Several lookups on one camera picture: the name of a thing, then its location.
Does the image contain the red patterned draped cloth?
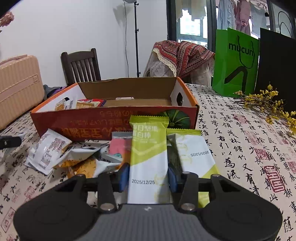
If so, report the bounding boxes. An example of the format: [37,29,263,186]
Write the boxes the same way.
[152,40,215,78]

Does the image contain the chair under draped cloth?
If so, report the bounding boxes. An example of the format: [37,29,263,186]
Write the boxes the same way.
[143,51,215,86]

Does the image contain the green mucun paper bag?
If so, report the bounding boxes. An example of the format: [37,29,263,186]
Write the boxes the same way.
[212,28,259,97]

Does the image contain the cracker packet with biscuit picture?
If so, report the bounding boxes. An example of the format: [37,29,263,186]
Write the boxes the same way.
[67,157,121,178]

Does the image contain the red snack packet in box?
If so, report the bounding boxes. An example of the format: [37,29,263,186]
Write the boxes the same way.
[76,98,106,109]

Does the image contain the silver snack packet far left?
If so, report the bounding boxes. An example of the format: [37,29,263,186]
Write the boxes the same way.
[25,129,72,175]

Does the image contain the black paper bag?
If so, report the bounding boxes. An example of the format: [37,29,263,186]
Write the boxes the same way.
[255,28,296,112]

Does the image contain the grey purple folded cloth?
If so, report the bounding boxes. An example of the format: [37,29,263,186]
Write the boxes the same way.
[43,84,66,100]

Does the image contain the pink small snack packet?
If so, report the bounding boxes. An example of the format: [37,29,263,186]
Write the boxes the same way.
[109,132,132,163]

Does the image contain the hanging clothes on balcony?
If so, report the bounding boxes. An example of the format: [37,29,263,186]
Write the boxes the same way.
[175,1,269,39]

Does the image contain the pink artificial flowers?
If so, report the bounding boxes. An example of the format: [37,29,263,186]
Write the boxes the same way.
[0,11,15,28]

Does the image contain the green white bar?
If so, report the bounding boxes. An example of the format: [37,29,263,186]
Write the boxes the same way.
[127,115,170,204]
[166,128,219,211]

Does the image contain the silver cracker packet middle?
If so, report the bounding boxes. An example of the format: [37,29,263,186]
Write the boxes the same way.
[54,142,108,168]

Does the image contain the yellow dried flower sprig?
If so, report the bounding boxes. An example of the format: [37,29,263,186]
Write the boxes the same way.
[233,84,295,136]

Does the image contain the light stand with lamp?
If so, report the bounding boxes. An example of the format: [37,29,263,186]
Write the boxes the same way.
[123,0,140,78]

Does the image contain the orange cardboard box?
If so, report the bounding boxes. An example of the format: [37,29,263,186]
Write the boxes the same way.
[31,77,199,141]

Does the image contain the pink vanity suitcase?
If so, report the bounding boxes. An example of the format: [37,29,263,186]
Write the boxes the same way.
[0,55,45,130]

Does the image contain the dark wooden chair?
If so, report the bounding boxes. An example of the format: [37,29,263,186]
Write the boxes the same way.
[61,48,101,86]

